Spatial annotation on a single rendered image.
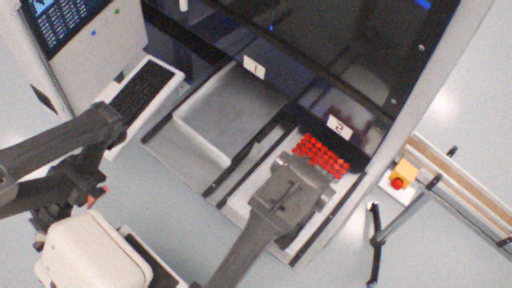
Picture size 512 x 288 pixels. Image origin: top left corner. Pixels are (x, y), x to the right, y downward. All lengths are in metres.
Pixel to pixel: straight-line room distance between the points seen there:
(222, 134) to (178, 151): 0.16
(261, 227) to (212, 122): 0.86
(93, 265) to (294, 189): 0.40
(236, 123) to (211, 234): 0.90
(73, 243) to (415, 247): 1.93
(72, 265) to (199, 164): 0.71
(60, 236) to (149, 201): 1.51
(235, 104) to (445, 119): 1.70
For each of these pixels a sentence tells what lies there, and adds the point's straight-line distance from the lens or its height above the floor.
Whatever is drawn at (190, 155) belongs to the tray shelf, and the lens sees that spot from 1.43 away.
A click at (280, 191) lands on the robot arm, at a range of 0.65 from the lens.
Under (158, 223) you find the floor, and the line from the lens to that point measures 2.29.
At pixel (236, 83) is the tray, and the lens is 1.57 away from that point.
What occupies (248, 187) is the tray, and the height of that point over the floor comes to 0.88.
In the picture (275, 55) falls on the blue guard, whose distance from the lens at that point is 1.31.
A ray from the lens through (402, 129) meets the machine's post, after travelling 1.18.
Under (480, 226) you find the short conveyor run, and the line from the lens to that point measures 1.56.
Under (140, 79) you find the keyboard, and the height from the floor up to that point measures 0.83.
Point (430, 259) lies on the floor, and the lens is 2.45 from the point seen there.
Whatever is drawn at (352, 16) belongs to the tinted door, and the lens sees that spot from 1.04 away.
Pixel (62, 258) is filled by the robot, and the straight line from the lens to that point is 0.87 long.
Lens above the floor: 2.16
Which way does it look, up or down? 62 degrees down
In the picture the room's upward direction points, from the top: 6 degrees clockwise
